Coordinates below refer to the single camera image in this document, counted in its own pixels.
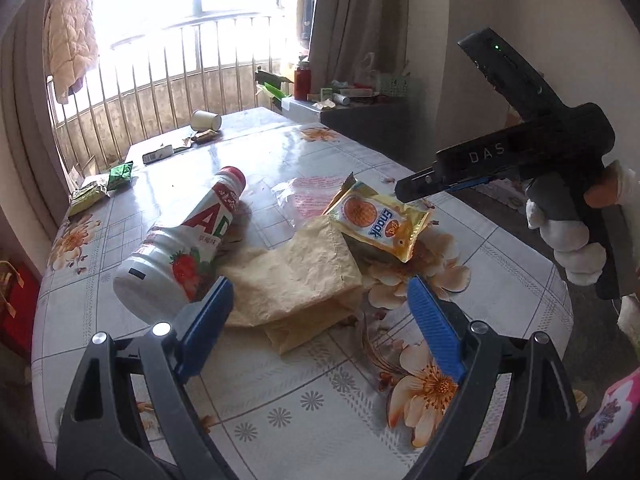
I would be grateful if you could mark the dark green snack packet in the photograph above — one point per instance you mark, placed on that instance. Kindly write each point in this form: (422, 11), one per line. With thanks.
(120, 176)

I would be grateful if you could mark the white lattice basket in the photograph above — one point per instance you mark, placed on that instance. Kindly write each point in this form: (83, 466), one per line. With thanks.
(391, 84)

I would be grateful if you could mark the green and black box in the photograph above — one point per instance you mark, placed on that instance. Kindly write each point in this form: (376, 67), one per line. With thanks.
(272, 85)

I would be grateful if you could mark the red thermos bottle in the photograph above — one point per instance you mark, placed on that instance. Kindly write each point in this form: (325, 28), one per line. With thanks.
(302, 82)

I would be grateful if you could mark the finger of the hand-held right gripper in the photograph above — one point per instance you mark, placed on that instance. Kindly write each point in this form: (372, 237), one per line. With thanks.
(417, 186)

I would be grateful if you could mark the grey curtain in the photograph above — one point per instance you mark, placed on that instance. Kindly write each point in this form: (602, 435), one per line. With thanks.
(30, 135)
(360, 10)

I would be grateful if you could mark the brown small wrapper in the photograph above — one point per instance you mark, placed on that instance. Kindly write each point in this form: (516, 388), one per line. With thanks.
(206, 136)

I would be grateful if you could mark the metal window railing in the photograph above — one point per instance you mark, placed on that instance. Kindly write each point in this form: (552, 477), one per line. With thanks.
(165, 85)

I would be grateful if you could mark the red gift bag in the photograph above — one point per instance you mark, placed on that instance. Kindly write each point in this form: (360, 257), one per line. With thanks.
(17, 305)

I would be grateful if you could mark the small white and black box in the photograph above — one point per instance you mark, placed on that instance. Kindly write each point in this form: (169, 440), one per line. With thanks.
(157, 155)

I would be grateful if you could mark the pink quilted jacket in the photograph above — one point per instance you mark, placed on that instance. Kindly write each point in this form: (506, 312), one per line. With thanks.
(70, 35)

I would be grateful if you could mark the yellow snack packet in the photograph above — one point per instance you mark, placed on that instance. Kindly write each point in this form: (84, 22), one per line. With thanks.
(375, 220)

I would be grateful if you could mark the brown paper bag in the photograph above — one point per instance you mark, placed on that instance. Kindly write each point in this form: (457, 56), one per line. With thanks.
(300, 280)

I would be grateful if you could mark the white strawberry drink bottle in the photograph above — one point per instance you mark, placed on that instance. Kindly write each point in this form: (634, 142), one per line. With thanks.
(165, 240)

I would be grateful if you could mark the grey cabinet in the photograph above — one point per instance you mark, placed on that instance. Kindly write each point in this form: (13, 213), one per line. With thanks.
(370, 130)

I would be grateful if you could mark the white tube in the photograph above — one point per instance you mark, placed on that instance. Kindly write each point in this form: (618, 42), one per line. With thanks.
(341, 98)

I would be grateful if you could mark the person's pink floral clothing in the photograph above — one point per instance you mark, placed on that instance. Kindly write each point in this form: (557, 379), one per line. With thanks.
(615, 410)

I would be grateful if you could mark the long white and red box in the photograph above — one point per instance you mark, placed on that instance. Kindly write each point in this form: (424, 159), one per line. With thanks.
(356, 91)

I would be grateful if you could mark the clear plastic bag on cabinet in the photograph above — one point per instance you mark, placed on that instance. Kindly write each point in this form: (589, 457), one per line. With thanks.
(366, 67)

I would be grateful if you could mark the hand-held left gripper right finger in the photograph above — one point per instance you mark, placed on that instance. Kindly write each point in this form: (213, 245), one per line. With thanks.
(435, 325)

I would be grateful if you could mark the clear printed plastic bag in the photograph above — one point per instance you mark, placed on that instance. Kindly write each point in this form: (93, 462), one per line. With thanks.
(305, 200)

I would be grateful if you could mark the paper cup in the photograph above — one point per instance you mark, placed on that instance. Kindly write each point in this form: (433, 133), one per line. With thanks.
(205, 120)

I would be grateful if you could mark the crumpled paper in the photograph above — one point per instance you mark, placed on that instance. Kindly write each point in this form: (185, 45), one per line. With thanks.
(322, 105)

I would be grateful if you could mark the light green snack packet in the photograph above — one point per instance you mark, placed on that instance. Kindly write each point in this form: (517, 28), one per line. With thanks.
(89, 199)

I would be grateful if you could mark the floral tablecloth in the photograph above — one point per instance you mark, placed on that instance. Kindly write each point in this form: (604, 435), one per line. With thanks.
(300, 410)

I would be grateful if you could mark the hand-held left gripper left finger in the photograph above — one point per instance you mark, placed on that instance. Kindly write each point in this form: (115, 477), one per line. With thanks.
(202, 330)

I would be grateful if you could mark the person's right hand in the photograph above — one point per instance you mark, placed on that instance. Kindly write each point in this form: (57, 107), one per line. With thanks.
(575, 250)

